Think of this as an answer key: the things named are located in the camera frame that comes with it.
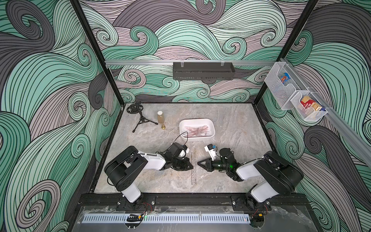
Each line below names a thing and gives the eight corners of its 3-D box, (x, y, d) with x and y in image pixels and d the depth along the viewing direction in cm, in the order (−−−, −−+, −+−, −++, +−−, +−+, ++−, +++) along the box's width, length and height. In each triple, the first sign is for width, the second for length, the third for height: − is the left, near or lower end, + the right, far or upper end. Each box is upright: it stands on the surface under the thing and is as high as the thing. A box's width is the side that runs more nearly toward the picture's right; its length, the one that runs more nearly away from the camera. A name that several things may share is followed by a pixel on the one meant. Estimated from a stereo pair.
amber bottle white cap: (162, 129, 106) (160, 121, 98) (157, 121, 111) (155, 112, 104) (167, 127, 107) (166, 118, 99) (162, 119, 113) (161, 110, 105)
